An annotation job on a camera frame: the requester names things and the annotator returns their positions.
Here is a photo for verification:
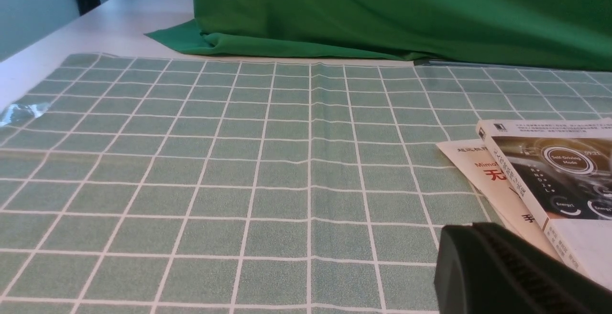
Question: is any self-driving textbook on top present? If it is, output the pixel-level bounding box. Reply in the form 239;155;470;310
476;118;612;289

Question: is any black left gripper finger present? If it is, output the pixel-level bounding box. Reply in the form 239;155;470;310
434;223;612;314

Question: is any green backdrop cloth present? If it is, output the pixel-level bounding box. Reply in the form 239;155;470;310
148;0;612;72

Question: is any white booklet under books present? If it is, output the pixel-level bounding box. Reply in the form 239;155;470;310
437;139;561;261

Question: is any green checkered tablecloth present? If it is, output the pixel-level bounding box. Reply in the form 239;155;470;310
0;54;611;314

